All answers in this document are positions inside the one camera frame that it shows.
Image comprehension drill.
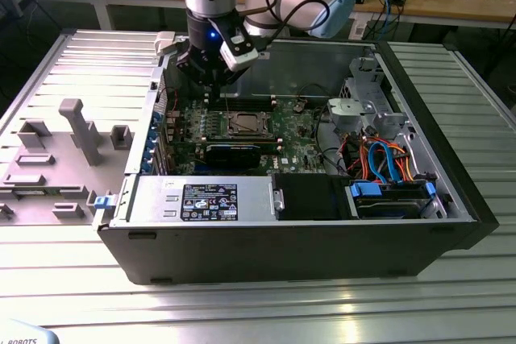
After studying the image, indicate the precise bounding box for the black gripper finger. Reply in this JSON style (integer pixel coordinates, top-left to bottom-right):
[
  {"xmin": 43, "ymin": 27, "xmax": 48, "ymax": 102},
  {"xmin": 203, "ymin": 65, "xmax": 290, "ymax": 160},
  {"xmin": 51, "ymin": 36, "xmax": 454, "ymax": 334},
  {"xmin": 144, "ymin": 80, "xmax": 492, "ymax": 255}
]
[
  {"xmin": 218, "ymin": 65, "xmax": 248, "ymax": 100},
  {"xmin": 175, "ymin": 47, "xmax": 222, "ymax": 100}
]

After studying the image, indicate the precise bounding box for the silver CPU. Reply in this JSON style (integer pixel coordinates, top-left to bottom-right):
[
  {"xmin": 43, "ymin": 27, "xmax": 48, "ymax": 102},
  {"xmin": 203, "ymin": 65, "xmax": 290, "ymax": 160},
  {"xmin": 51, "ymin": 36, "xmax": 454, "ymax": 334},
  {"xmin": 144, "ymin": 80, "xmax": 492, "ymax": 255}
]
[{"xmin": 235, "ymin": 114, "xmax": 262, "ymax": 132}]

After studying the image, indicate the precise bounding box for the metal socket cover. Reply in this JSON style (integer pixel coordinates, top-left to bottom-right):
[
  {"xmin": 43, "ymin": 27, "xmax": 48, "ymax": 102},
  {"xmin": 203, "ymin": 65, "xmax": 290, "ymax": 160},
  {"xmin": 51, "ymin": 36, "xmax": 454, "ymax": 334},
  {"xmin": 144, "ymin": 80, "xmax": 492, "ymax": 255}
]
[{"xmin": 227, "ymin": 111, "xmax": 270, "ymax": 138}]

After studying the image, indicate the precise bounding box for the black RAM slot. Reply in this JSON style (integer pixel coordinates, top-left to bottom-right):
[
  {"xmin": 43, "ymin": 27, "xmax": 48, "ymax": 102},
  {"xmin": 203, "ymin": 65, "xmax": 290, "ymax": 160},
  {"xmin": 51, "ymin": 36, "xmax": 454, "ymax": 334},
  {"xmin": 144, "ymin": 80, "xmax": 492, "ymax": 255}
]
[
  {"xmin": 203, "ymin": 136, "xmax": 284, "ymax": 152},
  {"xmin": 204, "ymin": 100, "xmax": 277, "ymax": 112},
  {"xmin": 204, "ymin": 93, "xmax": 277, "ymax": 104}
]

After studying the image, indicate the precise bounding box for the CPU socket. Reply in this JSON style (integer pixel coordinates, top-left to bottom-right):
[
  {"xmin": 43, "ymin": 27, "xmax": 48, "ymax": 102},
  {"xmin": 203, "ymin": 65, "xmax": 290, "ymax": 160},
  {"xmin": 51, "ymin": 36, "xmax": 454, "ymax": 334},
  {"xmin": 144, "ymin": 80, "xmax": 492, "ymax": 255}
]
[{"xmin": 227, "ymin": 111, "xmax": 270, "ymax": 139}]

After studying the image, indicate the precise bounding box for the white plastic case latch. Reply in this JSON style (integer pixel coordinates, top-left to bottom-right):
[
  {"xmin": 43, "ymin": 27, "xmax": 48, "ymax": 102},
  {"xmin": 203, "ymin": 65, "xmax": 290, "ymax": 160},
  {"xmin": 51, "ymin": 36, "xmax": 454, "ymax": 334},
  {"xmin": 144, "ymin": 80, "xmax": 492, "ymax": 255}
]
[{"xmin": 154, "ymin": 31, "xmax": 177, "ymax": 56}]

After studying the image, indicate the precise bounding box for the black graphics card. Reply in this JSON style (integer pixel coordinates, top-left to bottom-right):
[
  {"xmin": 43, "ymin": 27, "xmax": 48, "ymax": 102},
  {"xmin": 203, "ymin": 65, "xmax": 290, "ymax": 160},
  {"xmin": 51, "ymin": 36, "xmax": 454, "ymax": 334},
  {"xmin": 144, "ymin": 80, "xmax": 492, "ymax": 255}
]
[{"xmin": 204, "ymin": 142, "xmax": 263, "ymax": 171}]

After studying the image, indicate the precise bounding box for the green motherboard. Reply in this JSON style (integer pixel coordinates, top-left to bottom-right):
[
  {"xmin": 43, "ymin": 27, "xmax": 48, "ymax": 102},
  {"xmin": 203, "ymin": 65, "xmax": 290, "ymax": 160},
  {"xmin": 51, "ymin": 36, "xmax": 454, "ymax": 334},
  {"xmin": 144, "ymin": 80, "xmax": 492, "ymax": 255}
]
[{"xmin": 163, "ymin": 96, "xmax": 330, "ymax": 178}]

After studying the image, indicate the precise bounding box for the grey metal drive cage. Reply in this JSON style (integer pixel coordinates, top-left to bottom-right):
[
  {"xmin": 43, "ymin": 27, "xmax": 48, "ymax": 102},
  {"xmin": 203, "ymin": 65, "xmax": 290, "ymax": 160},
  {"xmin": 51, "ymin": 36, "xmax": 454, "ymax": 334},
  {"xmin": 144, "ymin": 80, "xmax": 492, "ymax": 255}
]
[{"xmin": 326, "ymin": 56, "xmax": 407, "ymax": 139}]

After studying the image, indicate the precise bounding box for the silver power supply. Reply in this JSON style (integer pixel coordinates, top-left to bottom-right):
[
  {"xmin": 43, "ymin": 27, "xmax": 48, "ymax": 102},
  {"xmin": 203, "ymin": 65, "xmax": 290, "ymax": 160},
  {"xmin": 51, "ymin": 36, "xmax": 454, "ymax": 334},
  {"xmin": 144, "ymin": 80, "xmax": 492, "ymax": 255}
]
[{"xmin": 127, "ymin": 175, "xmax": 280, "ymax": 225}]

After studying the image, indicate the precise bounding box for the grey parts rack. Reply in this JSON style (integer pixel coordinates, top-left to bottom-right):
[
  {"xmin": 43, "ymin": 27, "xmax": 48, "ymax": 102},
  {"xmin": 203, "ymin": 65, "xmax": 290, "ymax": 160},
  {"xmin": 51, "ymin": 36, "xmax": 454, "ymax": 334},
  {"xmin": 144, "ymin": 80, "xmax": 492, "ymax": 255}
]
[{"xmin": 0, "ymin": 97, "xmax": 136, "ymax": 227}]

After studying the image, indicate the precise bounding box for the black open PC case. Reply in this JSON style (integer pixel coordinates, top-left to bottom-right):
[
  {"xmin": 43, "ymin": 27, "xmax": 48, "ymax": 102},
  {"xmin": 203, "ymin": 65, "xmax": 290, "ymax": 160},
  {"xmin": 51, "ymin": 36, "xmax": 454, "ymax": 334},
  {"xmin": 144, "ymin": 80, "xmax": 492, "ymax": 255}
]
[{"xmin": 95, "ymin": 32, "xmax": 501, "ymax": 287}]

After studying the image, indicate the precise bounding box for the hard disk in blue carrier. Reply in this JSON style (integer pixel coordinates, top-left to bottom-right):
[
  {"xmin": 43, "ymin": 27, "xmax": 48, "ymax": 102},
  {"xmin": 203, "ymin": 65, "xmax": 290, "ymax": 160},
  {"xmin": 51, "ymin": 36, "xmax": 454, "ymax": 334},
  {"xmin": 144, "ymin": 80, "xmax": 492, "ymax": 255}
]
[{"xmin": 344, "ymin": 180, "xmax": 439, "ymax": 221}]

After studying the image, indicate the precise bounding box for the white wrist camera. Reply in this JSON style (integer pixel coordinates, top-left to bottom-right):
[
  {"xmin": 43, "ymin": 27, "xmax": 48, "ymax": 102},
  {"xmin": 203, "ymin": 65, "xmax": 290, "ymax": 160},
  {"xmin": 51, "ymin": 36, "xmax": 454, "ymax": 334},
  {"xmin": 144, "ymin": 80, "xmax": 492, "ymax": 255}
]
[{"xmin": 218, "ymin": 27, "xmax": 260, "ymax": 73}]

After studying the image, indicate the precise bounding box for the thin red wire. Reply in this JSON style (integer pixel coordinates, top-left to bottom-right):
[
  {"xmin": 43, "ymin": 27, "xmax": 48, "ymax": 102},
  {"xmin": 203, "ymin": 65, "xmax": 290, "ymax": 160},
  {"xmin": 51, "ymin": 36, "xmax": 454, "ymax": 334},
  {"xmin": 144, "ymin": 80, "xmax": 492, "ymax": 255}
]
[{"xmin": 158, "ymin": 86, "xmax": 181, "ymax": 114}]

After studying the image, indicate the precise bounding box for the black looped wire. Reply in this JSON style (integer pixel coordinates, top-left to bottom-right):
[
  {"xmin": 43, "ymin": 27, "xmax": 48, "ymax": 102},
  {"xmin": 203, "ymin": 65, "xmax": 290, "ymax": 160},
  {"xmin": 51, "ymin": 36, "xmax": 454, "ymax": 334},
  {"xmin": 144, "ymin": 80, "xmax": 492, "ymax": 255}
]
[{"xmin": 298, "ymin": 83, "xmax": 336, "ymax": 100}]

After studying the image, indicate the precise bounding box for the black wire bundle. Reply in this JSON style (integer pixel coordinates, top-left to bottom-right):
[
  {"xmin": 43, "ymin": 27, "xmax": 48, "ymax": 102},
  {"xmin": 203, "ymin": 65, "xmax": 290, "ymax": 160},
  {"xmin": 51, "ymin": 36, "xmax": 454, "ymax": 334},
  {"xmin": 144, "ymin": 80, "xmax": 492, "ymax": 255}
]
[{"xmin": 315, "ymin": 108, "xmax": 348, "ymax": 176}]

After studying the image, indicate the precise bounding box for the orange wire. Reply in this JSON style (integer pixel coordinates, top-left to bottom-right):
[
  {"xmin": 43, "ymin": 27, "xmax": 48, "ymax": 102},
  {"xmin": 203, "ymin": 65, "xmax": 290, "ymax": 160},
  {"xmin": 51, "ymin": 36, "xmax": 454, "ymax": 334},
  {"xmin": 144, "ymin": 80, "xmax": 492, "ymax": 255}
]
[{"xmin": 344, "ymin": 134, "xmax": 422, "ymax": 182}]

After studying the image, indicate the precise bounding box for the blue flat wire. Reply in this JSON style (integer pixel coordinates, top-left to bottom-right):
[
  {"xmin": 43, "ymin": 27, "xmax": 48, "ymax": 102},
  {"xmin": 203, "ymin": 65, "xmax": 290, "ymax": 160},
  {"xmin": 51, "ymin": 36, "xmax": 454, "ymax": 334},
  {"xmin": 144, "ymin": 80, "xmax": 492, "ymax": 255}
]
[{"xmin": 367, "ymin": 139, "xmax": 406, "ymax": 186}]

